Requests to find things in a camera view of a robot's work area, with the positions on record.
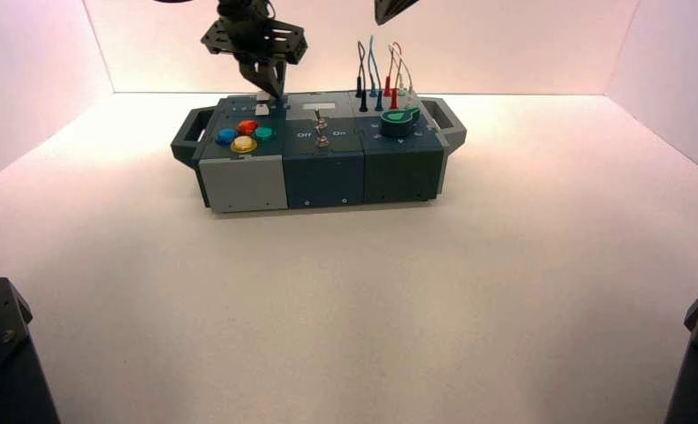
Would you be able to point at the green round push button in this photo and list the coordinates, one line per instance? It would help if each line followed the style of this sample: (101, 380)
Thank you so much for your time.
(263, 134)

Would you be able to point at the green rotary knob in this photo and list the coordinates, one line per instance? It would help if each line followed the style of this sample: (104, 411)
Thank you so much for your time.
(398, 123)

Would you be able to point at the metal toggle switch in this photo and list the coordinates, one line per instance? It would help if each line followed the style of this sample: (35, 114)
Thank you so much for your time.
(322, 140)
(320, 119)

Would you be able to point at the blue round push button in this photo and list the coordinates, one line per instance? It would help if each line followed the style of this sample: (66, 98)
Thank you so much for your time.
(226, 137)

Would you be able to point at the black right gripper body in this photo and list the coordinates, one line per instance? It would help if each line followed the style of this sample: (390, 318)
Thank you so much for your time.
(391, 9)

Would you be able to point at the grey and teal control box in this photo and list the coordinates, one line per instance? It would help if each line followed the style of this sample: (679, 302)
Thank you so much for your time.
(322, 175)

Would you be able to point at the white slider knob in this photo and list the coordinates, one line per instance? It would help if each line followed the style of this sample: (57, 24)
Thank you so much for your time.
(261, 109)
(263, 95)

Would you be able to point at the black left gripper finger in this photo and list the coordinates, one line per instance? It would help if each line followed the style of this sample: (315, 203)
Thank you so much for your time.
(258, 76)
(280, 76)

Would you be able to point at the yellow round push button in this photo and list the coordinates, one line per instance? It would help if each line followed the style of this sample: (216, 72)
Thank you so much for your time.
(243, 144)

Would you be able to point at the small white display screen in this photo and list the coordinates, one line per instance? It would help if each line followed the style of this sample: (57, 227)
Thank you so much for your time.
(318, 106)

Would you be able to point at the red round push button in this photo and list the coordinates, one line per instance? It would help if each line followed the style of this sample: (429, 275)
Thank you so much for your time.
(247, 127)

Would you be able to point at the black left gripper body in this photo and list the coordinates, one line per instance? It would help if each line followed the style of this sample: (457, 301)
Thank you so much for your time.
(249, 35)

